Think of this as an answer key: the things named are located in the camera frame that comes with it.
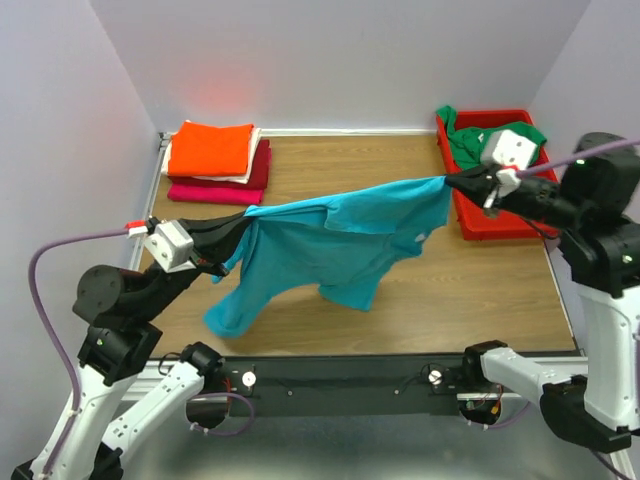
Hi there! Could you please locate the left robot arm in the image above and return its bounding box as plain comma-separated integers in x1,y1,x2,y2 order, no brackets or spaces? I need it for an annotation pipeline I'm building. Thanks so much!
12,213,252,479

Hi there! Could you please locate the folded white t shirt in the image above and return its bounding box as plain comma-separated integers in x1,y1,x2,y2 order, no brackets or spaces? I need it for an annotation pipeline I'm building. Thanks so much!
162,119,262,186

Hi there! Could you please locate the folded orange t shirt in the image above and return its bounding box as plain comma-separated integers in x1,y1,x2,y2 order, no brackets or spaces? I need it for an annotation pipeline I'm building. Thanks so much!
167,120,255,179

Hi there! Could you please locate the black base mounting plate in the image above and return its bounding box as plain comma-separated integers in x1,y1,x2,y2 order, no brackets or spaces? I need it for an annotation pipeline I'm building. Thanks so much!
164,355,521,419

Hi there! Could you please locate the aluminium frame rail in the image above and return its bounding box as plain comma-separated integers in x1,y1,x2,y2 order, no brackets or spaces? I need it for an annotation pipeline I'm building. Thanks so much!
119,355,614,401

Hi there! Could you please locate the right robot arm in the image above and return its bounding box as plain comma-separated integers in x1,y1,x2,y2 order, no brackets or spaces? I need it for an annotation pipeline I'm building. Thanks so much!
446,130,639,453

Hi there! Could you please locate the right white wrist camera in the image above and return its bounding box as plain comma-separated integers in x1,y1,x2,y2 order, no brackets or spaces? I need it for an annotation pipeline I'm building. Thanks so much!
480,129,537,174

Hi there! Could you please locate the folded dark red t shirt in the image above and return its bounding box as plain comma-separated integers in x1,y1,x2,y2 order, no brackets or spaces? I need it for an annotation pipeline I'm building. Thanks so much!
169,139,272,190

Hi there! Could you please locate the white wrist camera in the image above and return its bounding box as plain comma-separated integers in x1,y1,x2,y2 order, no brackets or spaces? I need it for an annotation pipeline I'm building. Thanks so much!
144,220,196,273
480,129,537,174

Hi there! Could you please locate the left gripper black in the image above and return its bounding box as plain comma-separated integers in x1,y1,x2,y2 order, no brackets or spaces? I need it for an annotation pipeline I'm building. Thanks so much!
136,207,257,320

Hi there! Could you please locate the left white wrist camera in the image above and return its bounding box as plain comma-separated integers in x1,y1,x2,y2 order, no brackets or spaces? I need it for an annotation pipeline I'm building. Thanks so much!
144,220,196,273

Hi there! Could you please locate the teal blue t shirt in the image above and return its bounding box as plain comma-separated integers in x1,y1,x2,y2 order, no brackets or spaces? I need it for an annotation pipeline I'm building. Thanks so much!
204,176,451,338

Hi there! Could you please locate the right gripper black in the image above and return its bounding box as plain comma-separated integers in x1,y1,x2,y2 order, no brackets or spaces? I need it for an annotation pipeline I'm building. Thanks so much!
442,160,588,230

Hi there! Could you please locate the green t shirt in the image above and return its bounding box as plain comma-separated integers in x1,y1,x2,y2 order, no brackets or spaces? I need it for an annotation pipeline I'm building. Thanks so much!
435,106,547,170

